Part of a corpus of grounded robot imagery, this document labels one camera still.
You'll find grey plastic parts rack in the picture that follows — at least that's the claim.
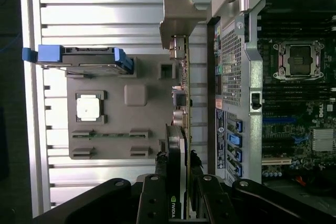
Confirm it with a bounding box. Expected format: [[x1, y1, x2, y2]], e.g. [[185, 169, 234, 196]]
[[66, 55, 184, 159]]

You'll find metal CPU socket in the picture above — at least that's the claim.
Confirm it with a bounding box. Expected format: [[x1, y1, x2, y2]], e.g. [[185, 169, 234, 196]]
[[272, 40, 325, 79]]

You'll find silver CPU chip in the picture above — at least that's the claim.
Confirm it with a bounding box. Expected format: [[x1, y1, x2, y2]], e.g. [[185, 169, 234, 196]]
[[76, 94, 102, 121]]

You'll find grey open PC case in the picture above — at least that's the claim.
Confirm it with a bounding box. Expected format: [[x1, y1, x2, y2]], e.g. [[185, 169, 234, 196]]
[[206, 0, 336, 198]]

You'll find white PCI expansion slot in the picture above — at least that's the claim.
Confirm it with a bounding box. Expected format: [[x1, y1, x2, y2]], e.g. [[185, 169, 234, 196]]
[[262, 157, 292, 166]]

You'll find silver chipset heatsink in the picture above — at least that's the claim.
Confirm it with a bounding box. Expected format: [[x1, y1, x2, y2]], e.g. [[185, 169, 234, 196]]
[[312, 129, 336, 152]]

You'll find hard disk in blue carrier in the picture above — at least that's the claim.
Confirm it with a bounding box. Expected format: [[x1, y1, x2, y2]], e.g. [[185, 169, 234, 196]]
[[23, 45, 134, 74]]

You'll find green RAM stick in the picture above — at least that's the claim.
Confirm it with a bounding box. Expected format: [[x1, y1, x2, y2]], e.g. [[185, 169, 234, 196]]
[[72, 132, 150, 138]]

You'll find blue expansion slot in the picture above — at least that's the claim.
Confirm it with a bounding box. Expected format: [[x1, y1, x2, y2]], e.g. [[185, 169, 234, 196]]
[[262, 118, 297, 124]]

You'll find green Dell motherboard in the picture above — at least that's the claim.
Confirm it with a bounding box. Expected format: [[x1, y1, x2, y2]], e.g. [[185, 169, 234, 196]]
[[258, 35, 336, 183]]

